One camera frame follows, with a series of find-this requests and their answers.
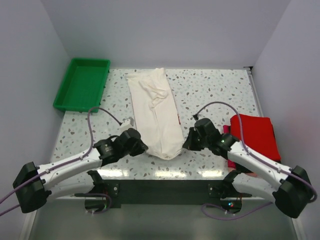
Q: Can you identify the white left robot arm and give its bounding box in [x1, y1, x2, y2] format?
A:
[13, 128, 148, 214]

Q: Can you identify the white printed t shirt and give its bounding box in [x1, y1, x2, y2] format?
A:
[126, 68, 184, 161]

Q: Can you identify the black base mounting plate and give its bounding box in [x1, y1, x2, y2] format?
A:
[75, 180, 250, 210]

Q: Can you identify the pink folded t shirt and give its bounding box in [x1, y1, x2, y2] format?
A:
[223, 125, 236, 169]

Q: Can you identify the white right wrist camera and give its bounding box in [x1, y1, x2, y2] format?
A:
[192, 113, 204, 121]

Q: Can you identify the red folded t shirt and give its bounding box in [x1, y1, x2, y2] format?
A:
[229, 114, 281, 163]

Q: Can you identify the green plastic tray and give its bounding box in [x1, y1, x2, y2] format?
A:
[53, 58, 111, 112]

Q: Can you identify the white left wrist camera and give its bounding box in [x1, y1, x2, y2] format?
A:
[119, 117, 135, 132]

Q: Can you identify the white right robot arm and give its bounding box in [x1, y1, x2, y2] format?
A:
[183, 118, 318, 219]

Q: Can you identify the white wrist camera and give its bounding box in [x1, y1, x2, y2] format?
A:
[192, 113, 204, 121]
[119, 117, 135, 132]

